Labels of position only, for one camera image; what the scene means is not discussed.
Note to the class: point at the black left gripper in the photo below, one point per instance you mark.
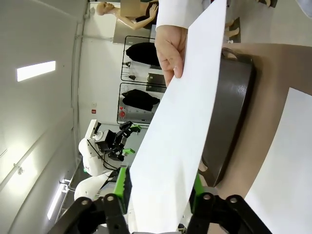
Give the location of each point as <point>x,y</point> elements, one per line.
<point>108,143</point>

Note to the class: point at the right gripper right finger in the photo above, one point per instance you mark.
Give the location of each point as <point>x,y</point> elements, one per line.
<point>219,217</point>

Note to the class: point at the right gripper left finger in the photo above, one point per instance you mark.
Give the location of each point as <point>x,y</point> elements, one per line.
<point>102,217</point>

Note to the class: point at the white A4 paper sheet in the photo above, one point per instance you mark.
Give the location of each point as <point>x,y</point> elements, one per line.
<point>287,170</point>
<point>180,122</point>

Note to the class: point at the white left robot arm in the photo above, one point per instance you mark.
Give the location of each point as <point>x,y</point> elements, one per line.
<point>91,161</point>

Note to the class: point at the person's right hand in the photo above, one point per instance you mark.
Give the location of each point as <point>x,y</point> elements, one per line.
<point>170,48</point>

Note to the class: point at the black hanging garment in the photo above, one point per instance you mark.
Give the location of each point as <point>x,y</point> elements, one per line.
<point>139,100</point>
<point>143,53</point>

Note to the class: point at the rectangular ceiling light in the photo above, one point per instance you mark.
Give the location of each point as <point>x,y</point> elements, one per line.
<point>36,70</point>
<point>54,200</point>

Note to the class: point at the brown plastic serving tray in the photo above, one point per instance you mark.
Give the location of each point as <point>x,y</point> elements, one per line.
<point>229,109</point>

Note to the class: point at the mannequin in black dress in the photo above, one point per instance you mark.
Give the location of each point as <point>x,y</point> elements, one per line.
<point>126,17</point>

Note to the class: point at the red round wall fitting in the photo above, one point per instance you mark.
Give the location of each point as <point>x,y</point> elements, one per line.
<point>122,113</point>

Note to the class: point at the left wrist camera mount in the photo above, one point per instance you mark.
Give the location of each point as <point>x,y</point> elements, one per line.
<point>91,129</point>

